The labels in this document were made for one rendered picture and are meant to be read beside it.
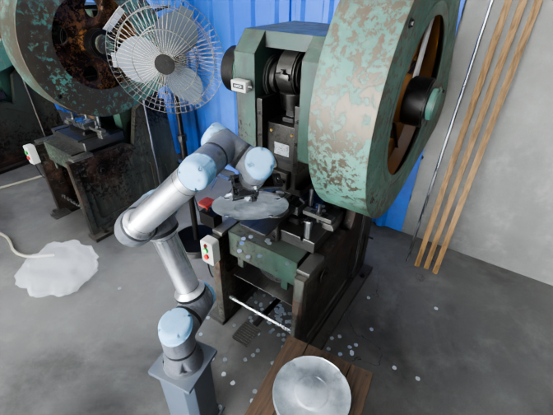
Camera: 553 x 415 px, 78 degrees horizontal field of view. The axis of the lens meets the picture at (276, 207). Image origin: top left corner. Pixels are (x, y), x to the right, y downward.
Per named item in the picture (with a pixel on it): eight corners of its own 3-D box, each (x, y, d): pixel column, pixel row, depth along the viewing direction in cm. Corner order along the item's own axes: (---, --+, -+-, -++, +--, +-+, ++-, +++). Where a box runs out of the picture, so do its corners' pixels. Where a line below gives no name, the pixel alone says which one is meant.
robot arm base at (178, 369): (188, 386, 122) (183, 370, 117) (154, 369, 127) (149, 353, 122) (211, 351, 134) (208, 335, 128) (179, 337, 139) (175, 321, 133)
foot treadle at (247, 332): (247, 352, 171) (247, 346, 168) (231, 342, 175) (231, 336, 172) (306, 281, 211) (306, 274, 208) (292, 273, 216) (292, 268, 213)
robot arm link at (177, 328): (155, 354, 121) (148, 329, 114) (175, 324, 132) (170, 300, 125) (186, 364, 119) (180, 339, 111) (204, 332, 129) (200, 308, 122)
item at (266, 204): (247, 224, 149) (247, 222, 149) (303, 207, 133) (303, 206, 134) (195, 207, 127) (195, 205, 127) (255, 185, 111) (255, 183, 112)
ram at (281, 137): (290, 194, 147) (292, 128, 130) (261, 184, 154) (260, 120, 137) (309, 179, 159) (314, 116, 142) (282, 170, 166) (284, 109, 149)
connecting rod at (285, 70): (292, 146, 137) (295, 54, 118) (267, 139, 143) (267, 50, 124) (317, 131, 152) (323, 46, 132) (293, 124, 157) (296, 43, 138)
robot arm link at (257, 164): (255, 137, 85) (283, 157, 86) (248, 153, 96) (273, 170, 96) (237, 160, 83) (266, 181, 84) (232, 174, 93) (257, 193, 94)
